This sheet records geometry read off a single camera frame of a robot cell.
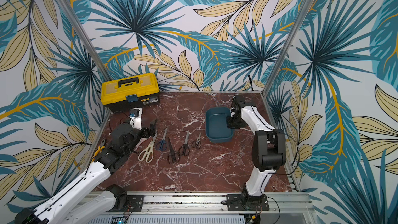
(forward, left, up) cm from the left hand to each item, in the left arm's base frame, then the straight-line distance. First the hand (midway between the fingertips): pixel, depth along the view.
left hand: (146, 121), depth 76 cm
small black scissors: (-1, -25, -22) cm, 33 cm away
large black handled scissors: (-9, -12, -24) cm, 28 cm away
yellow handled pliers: (-7, +31, -21) cm, 38 cm away
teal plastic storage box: (+7, -37, -18) cm, 42 cm away
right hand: (+6, -46, -15) cm, 49 cm away
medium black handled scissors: (-5, -18, -22) cm, 29 cm away
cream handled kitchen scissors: (-8, +3, -21) cm, 23 cm away
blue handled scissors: (-2, -4, -22) cm, 23 cm away
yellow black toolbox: (+25, +19, -7) cm, 32 cm away
